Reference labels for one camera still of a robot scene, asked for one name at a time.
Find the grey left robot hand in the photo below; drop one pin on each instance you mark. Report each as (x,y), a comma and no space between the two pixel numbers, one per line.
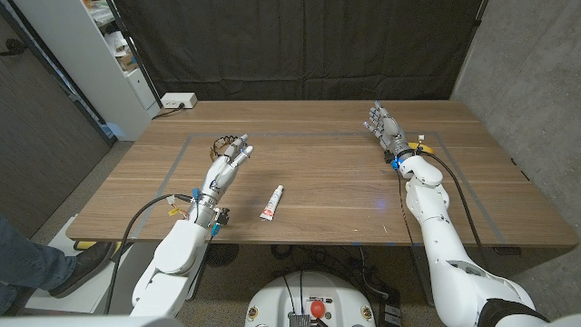
(218,179)

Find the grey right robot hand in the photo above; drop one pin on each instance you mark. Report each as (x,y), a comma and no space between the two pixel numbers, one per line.
(390,131)

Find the white toothpaste tube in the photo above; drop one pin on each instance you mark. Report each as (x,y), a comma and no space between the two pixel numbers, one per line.
(273,202)

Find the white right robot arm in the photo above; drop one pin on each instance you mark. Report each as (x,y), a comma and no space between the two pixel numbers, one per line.
(436,227)

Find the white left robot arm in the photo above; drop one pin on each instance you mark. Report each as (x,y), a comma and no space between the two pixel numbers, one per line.
(177,259)

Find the brown toothed hair band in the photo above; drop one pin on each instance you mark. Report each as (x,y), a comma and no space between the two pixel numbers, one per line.
(212,152)

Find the yellow banana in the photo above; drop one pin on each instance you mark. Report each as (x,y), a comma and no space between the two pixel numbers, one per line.
(426,148)

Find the grey tape rectangle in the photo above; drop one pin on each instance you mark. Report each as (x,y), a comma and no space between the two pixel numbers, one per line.
(318,134)

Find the white power strip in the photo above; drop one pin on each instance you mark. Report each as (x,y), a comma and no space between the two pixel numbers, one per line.
(177,100)

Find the black backdrop curtain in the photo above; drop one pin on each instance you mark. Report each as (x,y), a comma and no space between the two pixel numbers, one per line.
(295,45)

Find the white robot torso base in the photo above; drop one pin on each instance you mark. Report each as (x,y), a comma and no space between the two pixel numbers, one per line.
(281,300)

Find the cardboard box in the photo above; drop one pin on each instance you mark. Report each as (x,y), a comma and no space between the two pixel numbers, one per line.
(127,62)

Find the black backdrop stand pole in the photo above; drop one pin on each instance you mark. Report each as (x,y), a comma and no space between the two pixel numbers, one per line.
(136,54)

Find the dark leather shoe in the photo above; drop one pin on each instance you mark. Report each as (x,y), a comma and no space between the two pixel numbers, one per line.
(84,268)

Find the red emergency stop button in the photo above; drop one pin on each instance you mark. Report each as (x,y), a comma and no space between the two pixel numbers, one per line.
(318,309)

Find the white shelf cabinet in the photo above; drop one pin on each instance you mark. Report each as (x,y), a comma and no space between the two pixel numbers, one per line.
(91,68)

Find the white floor board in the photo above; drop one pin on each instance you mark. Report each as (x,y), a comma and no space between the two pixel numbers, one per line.
(86,297)

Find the black floor power strip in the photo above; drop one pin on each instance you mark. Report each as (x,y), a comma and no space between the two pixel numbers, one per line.
(390,313)

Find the person's leg in jeans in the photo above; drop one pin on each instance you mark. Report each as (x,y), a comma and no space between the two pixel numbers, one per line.
(27,268)

